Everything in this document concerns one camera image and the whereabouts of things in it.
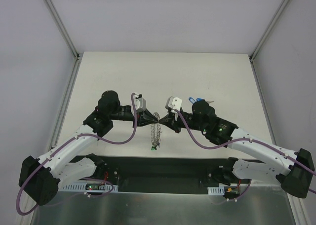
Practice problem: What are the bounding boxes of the metal key organizer ring disc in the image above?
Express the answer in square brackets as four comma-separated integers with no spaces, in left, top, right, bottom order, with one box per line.
[151,123,161,149]

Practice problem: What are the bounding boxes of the blue key tag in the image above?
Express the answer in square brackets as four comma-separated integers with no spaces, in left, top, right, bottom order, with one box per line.
[188,97,203,104]

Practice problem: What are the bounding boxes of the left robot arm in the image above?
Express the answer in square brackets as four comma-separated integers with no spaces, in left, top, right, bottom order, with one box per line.
[18,90,158,206]

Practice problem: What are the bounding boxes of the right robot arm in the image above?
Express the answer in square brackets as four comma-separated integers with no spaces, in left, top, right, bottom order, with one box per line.
[159,97,316,198]

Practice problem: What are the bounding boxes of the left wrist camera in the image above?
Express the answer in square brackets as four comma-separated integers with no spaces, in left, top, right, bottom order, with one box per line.
[132,92,147,113]

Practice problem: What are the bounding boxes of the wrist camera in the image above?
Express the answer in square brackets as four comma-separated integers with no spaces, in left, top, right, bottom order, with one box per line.
[165,96,183,121]
[132,92,147,113]

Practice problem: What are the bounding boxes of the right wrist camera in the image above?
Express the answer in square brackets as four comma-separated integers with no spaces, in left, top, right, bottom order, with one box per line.
[165,96,183,121]

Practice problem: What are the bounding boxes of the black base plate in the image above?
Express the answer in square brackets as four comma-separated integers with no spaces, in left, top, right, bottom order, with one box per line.
[74,154,283,198]

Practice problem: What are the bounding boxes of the left white cable duct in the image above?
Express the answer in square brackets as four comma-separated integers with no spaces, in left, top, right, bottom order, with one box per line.
[59,182,119,194]

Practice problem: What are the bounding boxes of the white cable duct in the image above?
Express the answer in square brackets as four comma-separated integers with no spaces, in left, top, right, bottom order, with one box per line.
[59,182,119,194]
[207,185,225,196]

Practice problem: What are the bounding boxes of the right white cable duct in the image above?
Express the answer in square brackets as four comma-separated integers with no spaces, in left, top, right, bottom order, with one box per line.
[207,185,225,196]

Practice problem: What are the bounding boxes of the left aluminium frame rail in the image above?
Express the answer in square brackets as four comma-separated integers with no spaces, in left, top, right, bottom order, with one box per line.
[43,0,82,152]

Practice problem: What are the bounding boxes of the aluminium frame rail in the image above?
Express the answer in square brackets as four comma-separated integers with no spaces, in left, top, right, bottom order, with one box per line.
[43,0,82,152]
[249,0,292,144]

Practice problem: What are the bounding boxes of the right aluminium frame rail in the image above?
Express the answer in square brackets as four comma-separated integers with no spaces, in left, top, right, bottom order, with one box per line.
[249,0,292,144]

